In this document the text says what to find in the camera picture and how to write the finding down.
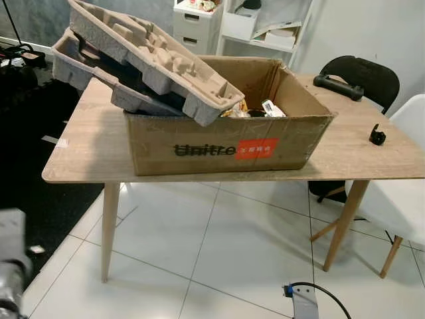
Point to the black equipment pile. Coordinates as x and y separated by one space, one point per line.
20 60

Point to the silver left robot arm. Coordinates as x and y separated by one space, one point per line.
12 292

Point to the grey moulded pulp tray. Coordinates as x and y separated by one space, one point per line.
153 50
70 66

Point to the black plastic chair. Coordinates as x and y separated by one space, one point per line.
365 70

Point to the white drawer cabinet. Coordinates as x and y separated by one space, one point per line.
196 30

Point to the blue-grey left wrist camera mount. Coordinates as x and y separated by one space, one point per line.
10 232

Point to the white shelf unit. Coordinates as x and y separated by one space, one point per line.
302 20

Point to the small white label sticker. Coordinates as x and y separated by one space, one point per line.
58 141

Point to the white labelled packet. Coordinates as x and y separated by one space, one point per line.
272 109

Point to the light wooden table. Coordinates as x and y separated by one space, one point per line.
372 159

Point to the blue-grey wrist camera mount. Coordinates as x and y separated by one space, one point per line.
304 306
10 232

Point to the white storage box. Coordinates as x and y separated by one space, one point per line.
239 25

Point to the stack of papers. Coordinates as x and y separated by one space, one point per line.
279 34

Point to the yellow crumpled snack wrapper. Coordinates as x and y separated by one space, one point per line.
236 111

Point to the small black clip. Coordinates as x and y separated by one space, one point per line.
377 137

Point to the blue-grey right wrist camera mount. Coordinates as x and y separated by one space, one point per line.
304 306

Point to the brown Unitree cardboard box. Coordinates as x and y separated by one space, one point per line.
199 136

